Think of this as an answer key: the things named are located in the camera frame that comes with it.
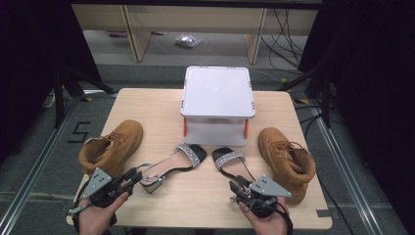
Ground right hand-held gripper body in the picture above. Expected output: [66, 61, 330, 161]
[229, 174, 293, 219]

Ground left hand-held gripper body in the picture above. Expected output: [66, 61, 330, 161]
[80, 166, 132, 209]

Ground silver strap heeled sandal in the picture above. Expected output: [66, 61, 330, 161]
[136, 143, 208, 195]
[211, 146, 257, 187]

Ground tan suede boot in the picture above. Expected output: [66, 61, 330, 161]
[78, 118, 145, 179]
[257, 126, 317, 206]

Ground white two-tier shoe rack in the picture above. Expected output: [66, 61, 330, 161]
[180, 66, 256, 148]

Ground person's right hand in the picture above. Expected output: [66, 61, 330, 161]
[237, 197, 291, 235]

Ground person's left hand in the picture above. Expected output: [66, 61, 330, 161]
[78, 192, 130, 235]

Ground black metal stand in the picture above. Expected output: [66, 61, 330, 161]
[53, 64, 117, 129]
[277, 64, 333, 129]

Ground black curtain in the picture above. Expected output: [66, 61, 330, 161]
[0, 0, 103, 165]
[298, 0, 415, 235]

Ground clear plastic bag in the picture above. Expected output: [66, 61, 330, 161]
[174, 33, 203, 49]

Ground beige wooden desk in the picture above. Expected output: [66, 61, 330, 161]
[71, 3, 319, 65]

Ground aluminium floor rail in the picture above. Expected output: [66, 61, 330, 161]
[0, 97, 83, 235]
[309, 98, 386, 235]

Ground bundle of black floor cables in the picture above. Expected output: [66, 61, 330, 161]
[260, 9, 306, 71]

